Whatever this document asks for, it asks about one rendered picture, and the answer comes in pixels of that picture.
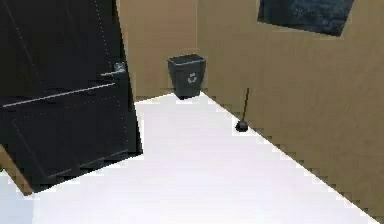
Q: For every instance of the dark framed wall picture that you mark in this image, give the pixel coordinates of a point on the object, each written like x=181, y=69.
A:
x=305, y=13

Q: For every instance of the dark grey trash can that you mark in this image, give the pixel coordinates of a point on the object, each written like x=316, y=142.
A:
x=186, y=76

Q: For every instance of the black room door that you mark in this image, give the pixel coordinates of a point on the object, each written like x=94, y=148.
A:
x=63, y=100

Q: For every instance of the black toilet plunger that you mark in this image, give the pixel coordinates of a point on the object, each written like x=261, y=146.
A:
x=242, y=125

